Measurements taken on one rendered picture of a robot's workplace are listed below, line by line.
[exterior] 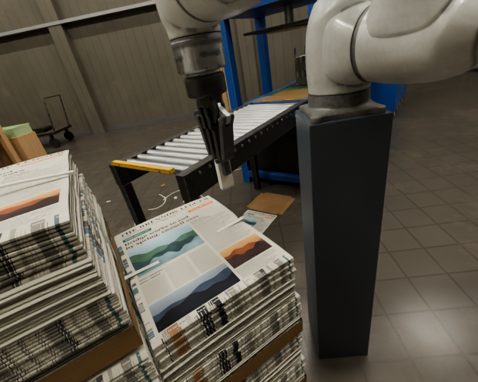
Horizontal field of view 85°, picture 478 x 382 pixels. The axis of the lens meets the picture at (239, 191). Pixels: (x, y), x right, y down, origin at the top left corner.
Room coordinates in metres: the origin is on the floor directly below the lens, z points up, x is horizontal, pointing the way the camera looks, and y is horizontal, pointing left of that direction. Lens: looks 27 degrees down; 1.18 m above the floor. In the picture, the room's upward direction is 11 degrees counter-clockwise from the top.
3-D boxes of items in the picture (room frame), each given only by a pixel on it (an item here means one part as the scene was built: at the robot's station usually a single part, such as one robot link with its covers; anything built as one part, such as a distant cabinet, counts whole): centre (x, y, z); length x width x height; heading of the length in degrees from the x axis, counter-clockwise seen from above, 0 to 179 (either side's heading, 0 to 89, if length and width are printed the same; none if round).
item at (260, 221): (1.67, -0.03, 0.00); 0.37 x 0.28 x 0.01; 141
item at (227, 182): (0.52, 0.02, 0.96); 0.03 x 0.01 x 0.07; 119
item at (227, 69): (2.47, -0.12, 0.77); 0.09 x 0.09 x 1.55; 51
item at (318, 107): (0.73, -0.31, 1.03); 0.22 x 0.18 x 0.06; 174
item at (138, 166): (1.14, 0.42, 0.81); 0.43 x 0.03 x 0.02; 51
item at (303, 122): (0.71, -0.31, 0.50); 0.20 x 0.20 x 1.00; 84
